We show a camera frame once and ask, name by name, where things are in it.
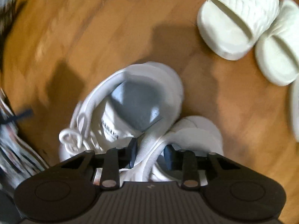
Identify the blurred striped pile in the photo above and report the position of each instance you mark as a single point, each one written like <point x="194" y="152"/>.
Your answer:
<point x="14" y="149"/>

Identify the dark yellow-edged object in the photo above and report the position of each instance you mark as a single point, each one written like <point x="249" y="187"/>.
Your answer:
<point x="14" y="0"/>

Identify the cream embossed slide sandal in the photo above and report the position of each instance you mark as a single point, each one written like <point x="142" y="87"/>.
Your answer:
<point x="233" y="25"/>
<point x="278" y="58"/>

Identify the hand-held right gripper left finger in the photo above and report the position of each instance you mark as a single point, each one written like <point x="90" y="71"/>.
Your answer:
<point x="133" y="151"/>

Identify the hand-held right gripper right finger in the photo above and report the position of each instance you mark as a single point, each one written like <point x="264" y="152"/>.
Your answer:
<point x="168" y="156"/>

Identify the white lace-up sneaker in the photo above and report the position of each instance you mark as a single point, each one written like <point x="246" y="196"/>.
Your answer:
<point x="196" y="133"/>
<point x="130" y="107"/>

